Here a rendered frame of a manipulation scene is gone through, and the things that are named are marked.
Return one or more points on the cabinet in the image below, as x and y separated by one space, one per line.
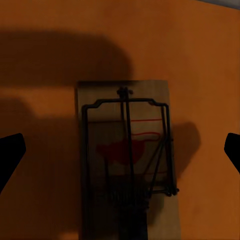
47 46

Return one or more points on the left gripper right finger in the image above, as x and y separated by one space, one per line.
232 149

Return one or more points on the mousetrap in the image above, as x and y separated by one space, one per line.
127 163

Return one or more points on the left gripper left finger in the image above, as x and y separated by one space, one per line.
12 149

